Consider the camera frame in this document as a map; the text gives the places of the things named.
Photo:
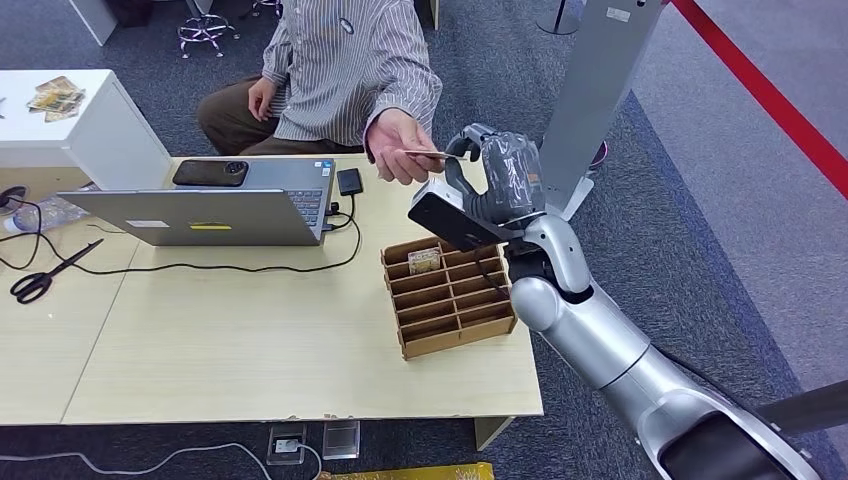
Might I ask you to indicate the black scissors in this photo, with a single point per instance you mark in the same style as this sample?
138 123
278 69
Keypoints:
40 281

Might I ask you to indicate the white cabinet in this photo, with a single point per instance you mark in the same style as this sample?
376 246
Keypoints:
99 139

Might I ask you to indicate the person's right forearm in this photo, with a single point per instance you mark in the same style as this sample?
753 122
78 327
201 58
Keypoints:
278 63

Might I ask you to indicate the grey standing panel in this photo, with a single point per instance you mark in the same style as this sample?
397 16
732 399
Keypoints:
590 99

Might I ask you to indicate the yellow floor tape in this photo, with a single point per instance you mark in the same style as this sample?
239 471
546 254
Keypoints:
411 472

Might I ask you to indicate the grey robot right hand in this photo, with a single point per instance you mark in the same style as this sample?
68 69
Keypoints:
507 175

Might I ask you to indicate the desk leg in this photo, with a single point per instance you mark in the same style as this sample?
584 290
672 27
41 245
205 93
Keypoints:
491 432

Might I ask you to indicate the small black usb device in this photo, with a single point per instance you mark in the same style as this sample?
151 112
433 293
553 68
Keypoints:
350 181

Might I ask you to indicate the floor power socket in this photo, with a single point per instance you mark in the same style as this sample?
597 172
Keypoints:
286 445

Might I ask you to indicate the person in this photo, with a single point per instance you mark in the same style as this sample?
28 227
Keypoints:
338 73

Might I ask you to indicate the round stanchion base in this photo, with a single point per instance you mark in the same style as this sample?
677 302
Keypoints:
560 23

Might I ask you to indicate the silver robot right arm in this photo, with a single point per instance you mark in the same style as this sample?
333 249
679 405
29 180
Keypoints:
596 338

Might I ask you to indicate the wooden slotted card organizer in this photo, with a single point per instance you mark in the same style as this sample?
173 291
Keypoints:
450 301

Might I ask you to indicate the black smartphone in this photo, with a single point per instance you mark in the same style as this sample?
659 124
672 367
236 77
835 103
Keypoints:
210 173

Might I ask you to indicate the round black object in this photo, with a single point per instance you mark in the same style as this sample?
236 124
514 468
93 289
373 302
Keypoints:
10 199

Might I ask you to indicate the person's left hand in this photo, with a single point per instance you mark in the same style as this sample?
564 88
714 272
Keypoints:
397 149

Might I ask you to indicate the person's right hand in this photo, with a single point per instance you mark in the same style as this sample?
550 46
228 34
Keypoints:
261 99

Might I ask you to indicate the brown patterned card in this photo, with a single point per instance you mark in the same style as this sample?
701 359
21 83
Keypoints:
430 155

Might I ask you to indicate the silver laptop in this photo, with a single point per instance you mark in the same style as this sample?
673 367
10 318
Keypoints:
199 215

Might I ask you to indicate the metal floor plate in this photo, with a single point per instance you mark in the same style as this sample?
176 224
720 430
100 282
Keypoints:
341 439

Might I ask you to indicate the person's left forearm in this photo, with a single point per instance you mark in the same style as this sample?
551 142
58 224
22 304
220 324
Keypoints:
407 93

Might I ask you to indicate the pile of patterned cards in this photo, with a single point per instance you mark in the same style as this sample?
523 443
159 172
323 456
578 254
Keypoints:
56 99

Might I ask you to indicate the dark grey tube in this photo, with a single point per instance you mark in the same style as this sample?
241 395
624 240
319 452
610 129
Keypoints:
805 407

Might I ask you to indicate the chrome chair base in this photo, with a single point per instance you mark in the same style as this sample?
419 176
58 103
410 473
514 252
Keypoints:
205 30

